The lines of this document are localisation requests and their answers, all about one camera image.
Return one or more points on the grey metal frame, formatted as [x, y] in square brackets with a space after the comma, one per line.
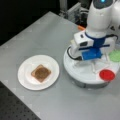
[77, 13]

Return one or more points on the toast bread slice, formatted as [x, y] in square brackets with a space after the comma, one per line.
[40, 66]

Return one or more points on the brown meat patty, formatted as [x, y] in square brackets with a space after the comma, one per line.
[41, 73]

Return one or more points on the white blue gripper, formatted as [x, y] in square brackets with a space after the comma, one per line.
[85, 47]

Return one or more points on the white paper plate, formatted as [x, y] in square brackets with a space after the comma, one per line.
[28, 81]

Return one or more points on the red tomato slice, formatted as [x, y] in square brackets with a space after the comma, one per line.
[107, 75]

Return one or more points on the white round divided tray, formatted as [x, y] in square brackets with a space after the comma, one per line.
[86, 73]

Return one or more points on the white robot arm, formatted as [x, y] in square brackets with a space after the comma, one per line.
[103, 14]

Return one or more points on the green lettuce piece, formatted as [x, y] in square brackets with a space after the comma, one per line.
[115, 56]

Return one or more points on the orange small object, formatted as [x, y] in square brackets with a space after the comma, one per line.
[81, 27]

